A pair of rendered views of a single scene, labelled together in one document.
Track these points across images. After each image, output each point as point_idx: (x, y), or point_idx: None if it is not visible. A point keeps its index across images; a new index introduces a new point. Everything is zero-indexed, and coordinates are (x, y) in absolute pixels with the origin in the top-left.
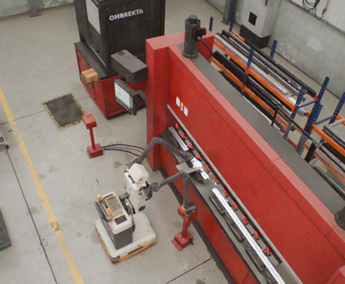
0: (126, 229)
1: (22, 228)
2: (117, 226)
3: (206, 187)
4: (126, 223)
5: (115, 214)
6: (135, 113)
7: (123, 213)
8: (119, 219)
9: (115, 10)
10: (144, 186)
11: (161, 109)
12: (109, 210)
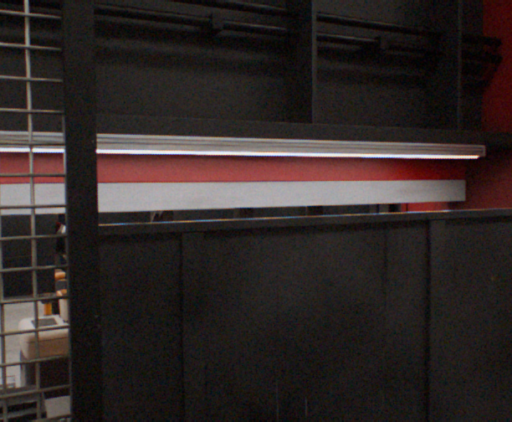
0: (24, 358)
1: None
2: (24, 321)
3: (49, 416)
4: (24, 329)
5: (60, 309)
6: (381, 208)
7: (61, 324)
8: (47, 321)
9: None
10: (64, 234)
11: (426, 202)
12: (56, 274)
